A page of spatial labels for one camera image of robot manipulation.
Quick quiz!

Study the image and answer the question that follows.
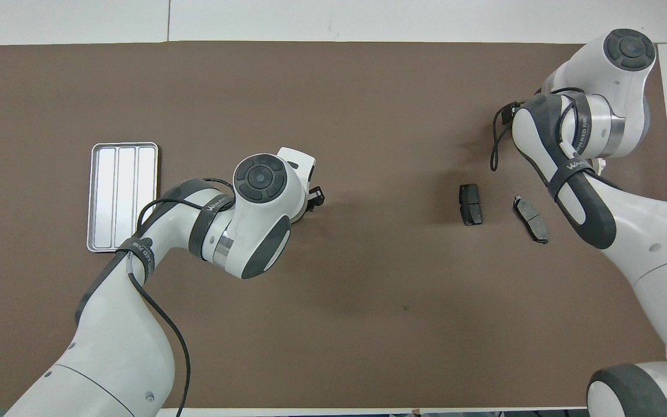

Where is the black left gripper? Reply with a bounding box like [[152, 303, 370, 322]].
[[300, 186, 326, 215]]

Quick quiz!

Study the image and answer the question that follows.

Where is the silver metal tray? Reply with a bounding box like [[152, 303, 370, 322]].
[[86, 141, 159, 253]]

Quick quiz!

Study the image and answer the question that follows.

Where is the brown table mat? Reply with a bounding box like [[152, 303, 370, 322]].
[[0, 41, 667, 409]]

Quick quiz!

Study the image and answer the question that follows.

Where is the rectangular dark brake pad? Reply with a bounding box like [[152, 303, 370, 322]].
[[459, 184, 483, 226]]

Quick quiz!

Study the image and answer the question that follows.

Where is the curved dark brake pad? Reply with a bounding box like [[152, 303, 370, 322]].
[[513, 196, 549, 244]]

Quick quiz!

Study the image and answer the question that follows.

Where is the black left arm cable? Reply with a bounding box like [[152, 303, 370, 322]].
[[127, 177, 236, 417]]

